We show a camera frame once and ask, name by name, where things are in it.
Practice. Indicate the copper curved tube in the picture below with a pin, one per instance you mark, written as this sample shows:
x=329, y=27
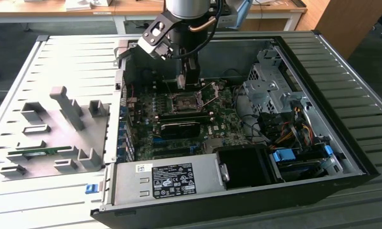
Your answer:
x=208, y=25

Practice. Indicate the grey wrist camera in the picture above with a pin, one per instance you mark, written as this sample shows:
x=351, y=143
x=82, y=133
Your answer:
x=228, y=21
x=153, y=47

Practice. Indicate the blue disk carrier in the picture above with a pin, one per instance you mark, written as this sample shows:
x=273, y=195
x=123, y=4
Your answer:
x=284, y=156

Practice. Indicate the CPU socket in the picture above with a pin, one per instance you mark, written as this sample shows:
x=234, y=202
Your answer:
x=186, y=102

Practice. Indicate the blue case latch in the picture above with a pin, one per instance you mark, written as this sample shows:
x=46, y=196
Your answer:
x=329, y=150

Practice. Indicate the green motherboard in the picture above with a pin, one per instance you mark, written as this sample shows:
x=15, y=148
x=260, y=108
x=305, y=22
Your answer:
x=225, y=114

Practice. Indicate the white device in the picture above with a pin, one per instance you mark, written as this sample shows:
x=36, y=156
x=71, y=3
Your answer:
x=102, y=3

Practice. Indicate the metal locking lever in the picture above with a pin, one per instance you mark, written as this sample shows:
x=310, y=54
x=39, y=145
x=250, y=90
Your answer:
x=167, y=86

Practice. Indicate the silver power supply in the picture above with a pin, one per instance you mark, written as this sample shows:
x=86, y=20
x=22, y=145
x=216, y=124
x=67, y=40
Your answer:
x=130, y=183

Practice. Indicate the white box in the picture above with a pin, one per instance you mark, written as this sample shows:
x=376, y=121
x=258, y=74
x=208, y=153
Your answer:
x=79, y=6

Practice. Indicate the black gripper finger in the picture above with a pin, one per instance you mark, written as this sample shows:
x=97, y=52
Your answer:
x=182, y=65
x=193, y=74

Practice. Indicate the grey parts rack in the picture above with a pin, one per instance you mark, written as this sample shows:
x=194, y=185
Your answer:
x=58, y=143

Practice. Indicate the grey chipset heatsink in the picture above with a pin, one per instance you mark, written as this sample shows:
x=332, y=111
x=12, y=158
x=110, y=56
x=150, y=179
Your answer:
x=213, y=146

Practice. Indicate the silver drive cage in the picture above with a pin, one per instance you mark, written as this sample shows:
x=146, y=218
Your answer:
x=264, y=95

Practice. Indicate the green RAM stick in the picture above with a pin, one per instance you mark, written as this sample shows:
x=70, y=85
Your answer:
x=42, y=151

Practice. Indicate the blue plastic clip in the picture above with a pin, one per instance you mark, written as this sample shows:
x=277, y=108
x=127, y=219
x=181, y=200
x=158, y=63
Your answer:
x=91, y=189

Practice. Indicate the black PC case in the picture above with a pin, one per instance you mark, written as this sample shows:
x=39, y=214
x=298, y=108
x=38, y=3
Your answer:
x=242, y=210

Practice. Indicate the silver power supply latch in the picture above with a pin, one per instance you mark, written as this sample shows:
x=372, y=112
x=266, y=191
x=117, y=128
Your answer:
x=225, y=173

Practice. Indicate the wooden cabinet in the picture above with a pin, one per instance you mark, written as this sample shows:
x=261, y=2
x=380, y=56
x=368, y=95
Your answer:
x=344, y=23

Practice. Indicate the black RAM slot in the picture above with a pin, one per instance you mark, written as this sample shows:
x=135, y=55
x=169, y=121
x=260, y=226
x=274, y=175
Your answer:
x=187, y=120
x=185, y=116

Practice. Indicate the black graphics card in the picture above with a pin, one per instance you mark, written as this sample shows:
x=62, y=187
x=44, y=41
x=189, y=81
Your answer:
x=179, y=132

